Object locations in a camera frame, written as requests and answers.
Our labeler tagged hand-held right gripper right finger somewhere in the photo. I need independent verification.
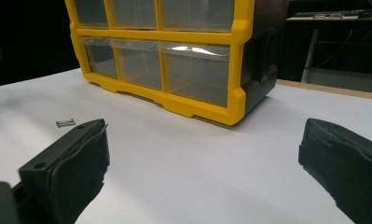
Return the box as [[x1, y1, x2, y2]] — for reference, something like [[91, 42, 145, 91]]
[[297, 118, 372, 224]]

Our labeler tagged yellow black organizer cabinet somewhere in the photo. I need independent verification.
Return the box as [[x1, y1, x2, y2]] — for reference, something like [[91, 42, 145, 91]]
[[64, 0, 290, 127]]

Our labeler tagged background desk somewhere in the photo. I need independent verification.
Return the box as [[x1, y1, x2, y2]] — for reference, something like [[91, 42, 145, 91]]
[[285, 14, 372, 23]]

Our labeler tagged grey metal frame stand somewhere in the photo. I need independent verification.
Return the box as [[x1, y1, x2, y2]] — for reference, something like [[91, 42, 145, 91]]
[[300, 29, 372, 94]]

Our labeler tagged dark keyboard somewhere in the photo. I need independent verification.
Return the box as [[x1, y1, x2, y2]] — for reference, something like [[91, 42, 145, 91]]
[[293, 9, 363, 19]]

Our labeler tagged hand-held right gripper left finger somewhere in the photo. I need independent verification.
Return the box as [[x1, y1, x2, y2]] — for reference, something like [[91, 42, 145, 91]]
[[18, 118, 111, 224]]

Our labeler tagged dark computer mouse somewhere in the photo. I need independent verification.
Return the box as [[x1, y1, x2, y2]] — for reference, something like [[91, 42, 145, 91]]
[[357, 8, 372, 20]]

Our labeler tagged grid of clear drawers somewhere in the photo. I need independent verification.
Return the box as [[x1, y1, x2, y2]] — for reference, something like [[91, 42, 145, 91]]
[[73, 0, 236, 108]]

